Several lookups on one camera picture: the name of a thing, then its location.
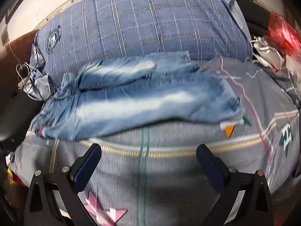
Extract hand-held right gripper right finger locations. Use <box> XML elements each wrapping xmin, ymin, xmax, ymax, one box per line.
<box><xmin>196</xmin><ymin>144</ymin><xmax>274</xmax><ymax>226</ymax></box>

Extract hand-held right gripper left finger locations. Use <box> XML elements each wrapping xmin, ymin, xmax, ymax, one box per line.
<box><xmin>24</xmin><ymin>143</ymin><xmax>102</xmax><ymax>226</ymax></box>

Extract light blue denim pants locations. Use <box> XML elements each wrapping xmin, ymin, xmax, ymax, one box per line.
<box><xmin>29</xmin><ymin>50</ymin><xmax>246</xmax><ymax>140</ymax></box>

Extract grey printed bed sheet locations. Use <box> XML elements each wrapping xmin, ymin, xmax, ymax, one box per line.
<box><xmin>6</xmin><ymin>56</ymin><xmax>301</xmax><ymax>226</ymax></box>

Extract yellow and red bag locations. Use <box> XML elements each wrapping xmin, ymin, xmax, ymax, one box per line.
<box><xmin>5</xmin><ymin>167</ymin><xmax>25</xmax><ymax>186</ymax></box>

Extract black leather cushion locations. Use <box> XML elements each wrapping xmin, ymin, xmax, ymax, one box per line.
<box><xmin>229</xmin><ymin>0</ymin><xmax>273</xmax><ymax>32</ymax></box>
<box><xmin>0</xmin><ymin>91</ymin><xmax>46</xmax><ymax>142</ymax></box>

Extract blue plaid pillow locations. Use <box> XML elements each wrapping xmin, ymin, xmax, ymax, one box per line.
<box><xmin>24</xmin><ymin>32</ymin><xmax>52</xmax><ymax>100</ymax></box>
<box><xmin>33</xmin><ymin>0</ymin><xmax>253</xmax><ymax>87</ymax></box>

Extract white power strip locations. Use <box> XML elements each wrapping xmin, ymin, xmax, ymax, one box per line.
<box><xmin>17</xmin><ymin>79</ymin><xmax>31</xmax><ymax>90</ymax></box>

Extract white crumpled cloth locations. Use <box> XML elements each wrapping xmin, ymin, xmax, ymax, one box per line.
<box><xmin>250</xmin><ymin>36</ymin><xmax>287</xmax><ymax>72</ymax></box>

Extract brown headboard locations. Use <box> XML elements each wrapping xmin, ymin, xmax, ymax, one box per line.
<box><xmin>0</xmin><ymin>29</ymin><xmax>40</xmax><ymax>95</ymax></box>

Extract red plastic bag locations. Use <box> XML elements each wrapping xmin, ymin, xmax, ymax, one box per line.
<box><xmin>268</xmin><ymin>13</ymin><xmax>301</xmax><ymax>57</ymax></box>

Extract white charging cable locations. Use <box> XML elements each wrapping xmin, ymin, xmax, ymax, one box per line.
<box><xmin>9</xmin><ymin>41</ymin><xmax>51</xmax><ymax>100</ymax></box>

